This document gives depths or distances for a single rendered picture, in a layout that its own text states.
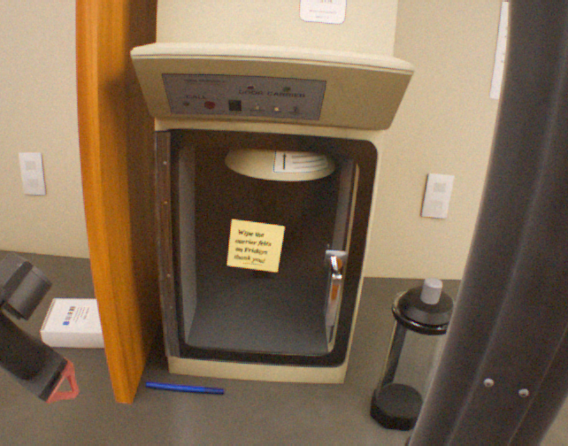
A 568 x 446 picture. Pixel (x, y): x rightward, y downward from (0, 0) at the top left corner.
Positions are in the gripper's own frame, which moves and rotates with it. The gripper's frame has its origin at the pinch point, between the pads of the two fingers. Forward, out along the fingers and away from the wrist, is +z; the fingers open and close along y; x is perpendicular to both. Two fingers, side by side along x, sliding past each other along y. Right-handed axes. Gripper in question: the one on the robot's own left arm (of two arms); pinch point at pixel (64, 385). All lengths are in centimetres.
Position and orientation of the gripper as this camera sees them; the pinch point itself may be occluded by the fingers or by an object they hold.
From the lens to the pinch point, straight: 74.3
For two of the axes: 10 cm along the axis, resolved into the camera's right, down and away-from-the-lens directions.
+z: 1.7, 6.3, 7.6
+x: -4.4, 7.4, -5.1
